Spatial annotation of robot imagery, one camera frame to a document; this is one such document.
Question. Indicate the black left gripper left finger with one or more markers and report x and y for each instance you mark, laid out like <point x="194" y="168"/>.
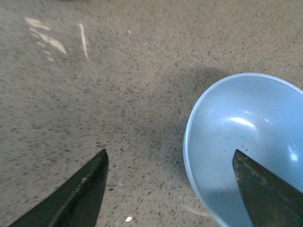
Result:
<point x="76" y="203"/>

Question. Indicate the light blue bowl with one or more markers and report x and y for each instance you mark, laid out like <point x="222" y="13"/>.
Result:
<point x="258" y="114"/>

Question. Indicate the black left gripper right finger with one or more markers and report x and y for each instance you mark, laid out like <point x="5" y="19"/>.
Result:
<point x="269" y="200"/>

